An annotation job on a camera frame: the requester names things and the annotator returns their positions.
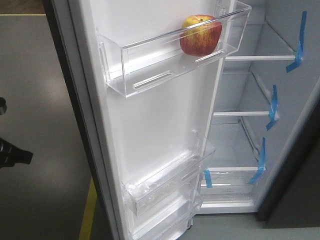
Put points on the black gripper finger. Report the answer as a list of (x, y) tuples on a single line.
[(11, 155)]

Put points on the fridge door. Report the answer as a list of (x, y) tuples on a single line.
[(127, 139)]

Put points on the red yellow apple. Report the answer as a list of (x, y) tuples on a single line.
[(202, 40)]

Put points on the dark grey fridge body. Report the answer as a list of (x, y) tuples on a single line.
[(266, 109)]

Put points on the yellow floor tape line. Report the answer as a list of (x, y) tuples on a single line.
[(88, 213)]

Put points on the middle clear door bin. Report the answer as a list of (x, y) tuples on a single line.
[(146, 193)]

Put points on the clear door bin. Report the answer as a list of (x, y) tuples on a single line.
[(137, 67), (146, 193), (166, 219)]

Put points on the upper clear door bin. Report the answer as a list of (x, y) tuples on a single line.
[(137, 67)]

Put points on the lower clear door bin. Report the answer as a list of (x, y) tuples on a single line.
[(166, 219)]

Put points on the clear crisper drawer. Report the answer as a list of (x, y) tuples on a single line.
[(228, 183)]

